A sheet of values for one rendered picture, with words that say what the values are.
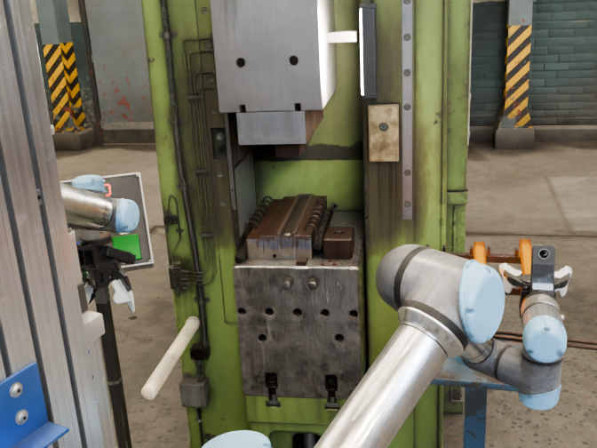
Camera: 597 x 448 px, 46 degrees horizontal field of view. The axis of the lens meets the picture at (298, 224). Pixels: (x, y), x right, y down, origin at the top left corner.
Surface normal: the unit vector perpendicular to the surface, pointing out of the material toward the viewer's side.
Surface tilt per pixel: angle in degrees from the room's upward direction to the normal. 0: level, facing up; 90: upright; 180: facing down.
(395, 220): 90
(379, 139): 90
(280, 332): 90
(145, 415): 0
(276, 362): 90
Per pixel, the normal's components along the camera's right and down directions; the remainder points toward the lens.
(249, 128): -0.15, 0.32
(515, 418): -0.05, -0.95
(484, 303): 0.73, 0.11
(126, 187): 0.22, -0.22
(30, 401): 0.89, 0.11
